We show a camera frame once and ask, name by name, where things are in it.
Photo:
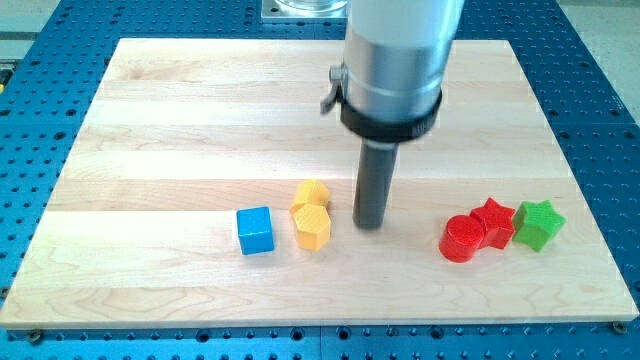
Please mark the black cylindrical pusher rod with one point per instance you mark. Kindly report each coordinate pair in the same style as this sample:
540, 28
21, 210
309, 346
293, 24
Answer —
375, 171

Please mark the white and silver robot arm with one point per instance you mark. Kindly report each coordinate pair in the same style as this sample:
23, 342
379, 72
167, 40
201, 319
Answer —
388, 86

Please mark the yellow hexagon block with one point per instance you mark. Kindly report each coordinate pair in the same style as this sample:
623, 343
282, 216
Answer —
313, 227

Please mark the blue cube block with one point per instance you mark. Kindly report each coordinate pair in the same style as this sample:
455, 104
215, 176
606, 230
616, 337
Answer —
254, 230

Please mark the red cylinder block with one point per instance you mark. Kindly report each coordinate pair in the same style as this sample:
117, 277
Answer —
461, 238

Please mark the red star block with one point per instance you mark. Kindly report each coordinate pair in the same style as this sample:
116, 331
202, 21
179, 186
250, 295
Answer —
496, 222

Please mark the green star block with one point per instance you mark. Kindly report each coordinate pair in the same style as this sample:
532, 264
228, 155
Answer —
536, 223

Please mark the light wooden board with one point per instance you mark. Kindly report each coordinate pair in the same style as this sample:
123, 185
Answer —
141, 229

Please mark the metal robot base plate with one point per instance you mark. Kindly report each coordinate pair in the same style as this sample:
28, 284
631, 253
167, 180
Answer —
305, 9

